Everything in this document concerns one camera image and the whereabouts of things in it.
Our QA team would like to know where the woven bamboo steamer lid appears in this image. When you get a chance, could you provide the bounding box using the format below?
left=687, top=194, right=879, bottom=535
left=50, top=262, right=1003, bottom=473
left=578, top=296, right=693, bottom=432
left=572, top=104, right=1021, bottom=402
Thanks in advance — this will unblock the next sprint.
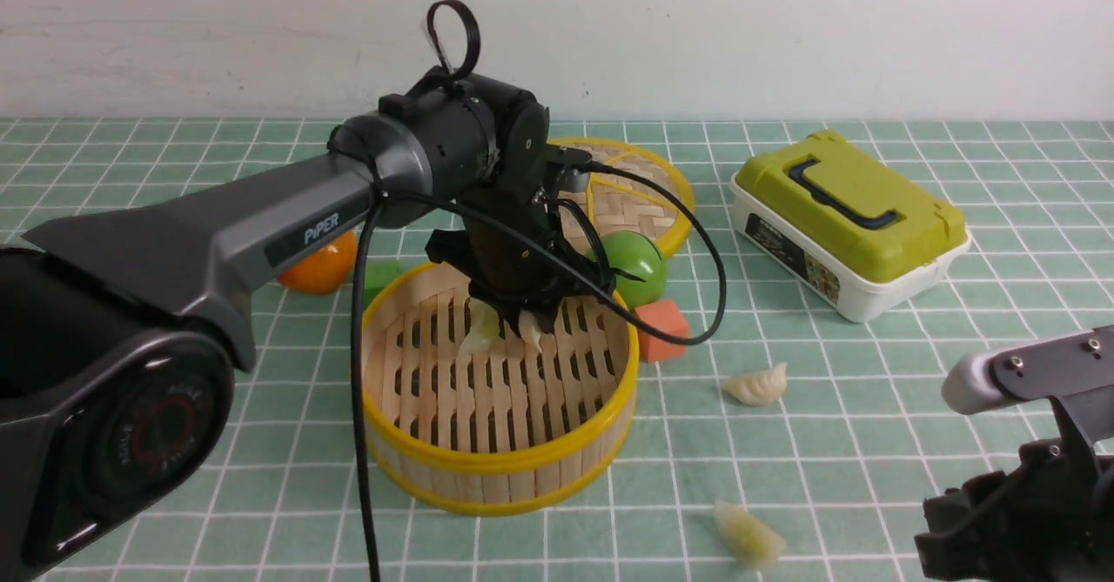
left=553, top=137, right=694, bottom=258

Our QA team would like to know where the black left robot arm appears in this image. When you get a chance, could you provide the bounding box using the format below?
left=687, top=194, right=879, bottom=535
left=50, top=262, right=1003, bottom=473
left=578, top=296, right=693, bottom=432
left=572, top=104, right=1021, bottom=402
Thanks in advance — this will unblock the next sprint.
left=1, top=0, right=615, bottom=581

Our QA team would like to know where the white dumpling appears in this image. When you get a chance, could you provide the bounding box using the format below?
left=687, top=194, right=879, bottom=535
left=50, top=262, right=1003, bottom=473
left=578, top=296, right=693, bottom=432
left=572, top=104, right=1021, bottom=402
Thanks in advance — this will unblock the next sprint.
left=518, top=310, right=544, bottom=353
left=720, top=363, right=789, bottom=407

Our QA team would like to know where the pale green dumpling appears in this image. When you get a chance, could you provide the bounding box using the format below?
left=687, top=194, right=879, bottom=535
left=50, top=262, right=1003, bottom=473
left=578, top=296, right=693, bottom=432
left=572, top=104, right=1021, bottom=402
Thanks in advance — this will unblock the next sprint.
left=712, top=499, right=788, bottom=572

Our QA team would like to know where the green tablecloth white grid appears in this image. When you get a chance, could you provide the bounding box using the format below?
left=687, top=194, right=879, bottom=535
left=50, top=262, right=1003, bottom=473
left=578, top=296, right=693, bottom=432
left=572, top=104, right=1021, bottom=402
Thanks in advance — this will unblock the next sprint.
left=47, top=122, right=1113, bottom=581

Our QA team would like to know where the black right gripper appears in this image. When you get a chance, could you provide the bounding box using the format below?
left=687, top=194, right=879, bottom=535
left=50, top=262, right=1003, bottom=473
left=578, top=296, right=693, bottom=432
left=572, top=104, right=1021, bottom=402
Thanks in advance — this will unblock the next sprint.
left=913, top=439, right=1113, bottom=581

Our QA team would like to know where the orange foam cube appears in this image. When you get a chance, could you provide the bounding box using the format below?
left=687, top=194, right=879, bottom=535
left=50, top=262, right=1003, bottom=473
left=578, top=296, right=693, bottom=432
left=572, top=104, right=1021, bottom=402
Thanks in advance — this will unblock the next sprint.
left=634, top=299, right=688, bottom=363

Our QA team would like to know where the white box green lid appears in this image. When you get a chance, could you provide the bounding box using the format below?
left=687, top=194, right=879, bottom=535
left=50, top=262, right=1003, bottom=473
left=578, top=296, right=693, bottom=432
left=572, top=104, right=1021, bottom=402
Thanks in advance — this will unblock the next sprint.
left=729, top=130, right=973, bottom=322

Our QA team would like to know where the green round toy fruit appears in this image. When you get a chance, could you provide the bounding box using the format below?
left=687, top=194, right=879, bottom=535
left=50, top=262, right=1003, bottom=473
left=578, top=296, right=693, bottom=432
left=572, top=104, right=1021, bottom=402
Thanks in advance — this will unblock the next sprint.
left=600, top=231, right=668, bottom=309

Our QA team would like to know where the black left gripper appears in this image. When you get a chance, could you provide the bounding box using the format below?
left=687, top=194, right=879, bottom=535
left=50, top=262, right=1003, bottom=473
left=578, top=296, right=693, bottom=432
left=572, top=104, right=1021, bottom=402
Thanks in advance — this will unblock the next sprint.
left=426, top=144, right=615, bottom=332

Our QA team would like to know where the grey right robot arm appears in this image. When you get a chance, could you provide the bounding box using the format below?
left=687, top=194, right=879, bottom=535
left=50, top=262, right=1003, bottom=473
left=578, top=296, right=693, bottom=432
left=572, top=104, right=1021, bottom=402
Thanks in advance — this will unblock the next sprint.
left=915, top=327, right=1113, bottom=581

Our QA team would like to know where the bamboo steamer tray yellow rim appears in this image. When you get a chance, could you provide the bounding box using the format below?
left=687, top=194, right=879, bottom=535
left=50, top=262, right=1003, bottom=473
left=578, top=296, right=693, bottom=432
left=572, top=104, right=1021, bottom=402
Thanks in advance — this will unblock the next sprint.
left=362, top=264, right=638, bottom=516

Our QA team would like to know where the orange red toy pear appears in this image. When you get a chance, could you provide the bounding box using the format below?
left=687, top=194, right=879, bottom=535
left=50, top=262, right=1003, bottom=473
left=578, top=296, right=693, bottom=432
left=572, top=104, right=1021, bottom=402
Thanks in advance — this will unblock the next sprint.
left=276, top=230, right=358, bottom=295

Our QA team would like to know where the green foam cube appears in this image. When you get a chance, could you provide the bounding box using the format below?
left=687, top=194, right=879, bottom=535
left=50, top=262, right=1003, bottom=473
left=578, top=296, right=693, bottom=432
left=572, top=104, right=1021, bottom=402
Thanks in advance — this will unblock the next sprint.
left=360, top=258, right=405, bottom=307

